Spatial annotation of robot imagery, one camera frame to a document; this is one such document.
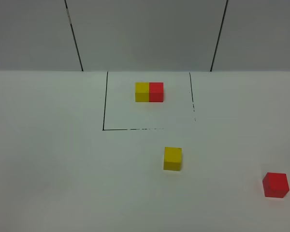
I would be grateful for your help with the red template cube block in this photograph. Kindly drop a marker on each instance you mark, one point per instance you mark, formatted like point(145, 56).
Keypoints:
point(156, 92)

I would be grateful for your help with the yellow template cube block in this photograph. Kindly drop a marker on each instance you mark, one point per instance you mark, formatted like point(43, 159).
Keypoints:
point(142, 91)

